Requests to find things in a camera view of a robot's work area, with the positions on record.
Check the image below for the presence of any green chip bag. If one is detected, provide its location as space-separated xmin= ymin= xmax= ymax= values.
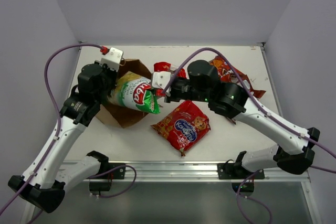
xmin=108 ymin=71 xmax=160 ymax=114

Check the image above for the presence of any red Skittles candy pack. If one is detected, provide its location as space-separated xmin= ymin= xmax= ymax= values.
xmin=153 ymin=61 xmax=187 ymax=79

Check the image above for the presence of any brown paper bag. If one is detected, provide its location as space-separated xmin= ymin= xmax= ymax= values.
xmin=96 ymin=59 xmax=151 ymax=128

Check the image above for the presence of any large red candy bag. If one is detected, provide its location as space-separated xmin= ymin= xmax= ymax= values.
xmin=151 ymin=101 xmax=211 ymax=157

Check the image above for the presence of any red KitKat candy pack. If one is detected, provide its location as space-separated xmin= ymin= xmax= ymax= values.
xmin=228 ymin=73 xmax=267 ymax=125

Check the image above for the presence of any red Doritos chip bag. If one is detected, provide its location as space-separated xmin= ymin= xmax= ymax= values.
xmin=209 ymin=56 xmax=239 ymax=83

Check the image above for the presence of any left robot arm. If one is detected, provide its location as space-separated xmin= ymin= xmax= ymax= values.
xmin=8 ymin=59 xmax=119 ymax=213

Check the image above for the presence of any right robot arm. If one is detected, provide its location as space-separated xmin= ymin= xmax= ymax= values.
xmin=165 ymin=60 xmax=320 ymax=178

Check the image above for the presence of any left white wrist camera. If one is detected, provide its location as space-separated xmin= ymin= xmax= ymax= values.
xmin=100 ymin=46 xmax=124 ymax=72

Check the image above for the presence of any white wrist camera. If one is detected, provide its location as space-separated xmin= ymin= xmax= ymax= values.
xmin=100 ymin=46 xmax=124 ymax=72
xmin=150 ymin=71 xmax=172 ymax=98

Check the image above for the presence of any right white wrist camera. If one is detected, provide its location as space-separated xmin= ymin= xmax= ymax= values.
xmin=150 ymin=71 xmax=172 ymax=98

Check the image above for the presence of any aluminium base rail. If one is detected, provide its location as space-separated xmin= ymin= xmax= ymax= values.
xmin=62 ymin=159 xmax=310 ymax=183

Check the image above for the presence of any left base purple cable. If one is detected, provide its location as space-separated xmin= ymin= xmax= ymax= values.
xmin=90 ymin=164 xmax=138 ymax=199

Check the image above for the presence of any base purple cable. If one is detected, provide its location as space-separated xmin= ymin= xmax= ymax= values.
xmin=236 ymin=174 xmax=273 ymax=224
xmin=90 ymin=164 xmax=138 ymax=199

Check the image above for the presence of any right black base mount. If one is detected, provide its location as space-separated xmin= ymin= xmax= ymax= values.
xmin=217 ymin=159 xmax=265 ymax=196

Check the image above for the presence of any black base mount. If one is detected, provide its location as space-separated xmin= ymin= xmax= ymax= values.
xmin=217 ymin=159 xmax=265 ymax=196
xmin=89 ymin=162 xmax=125 ymax=195

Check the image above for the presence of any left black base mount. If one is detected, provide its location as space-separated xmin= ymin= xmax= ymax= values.
xmin=89 ymin=162 xmax=125 ymax=195

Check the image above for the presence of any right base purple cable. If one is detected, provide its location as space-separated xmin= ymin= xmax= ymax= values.
xmin=236 ymin=174 xmax=273 ymax=224

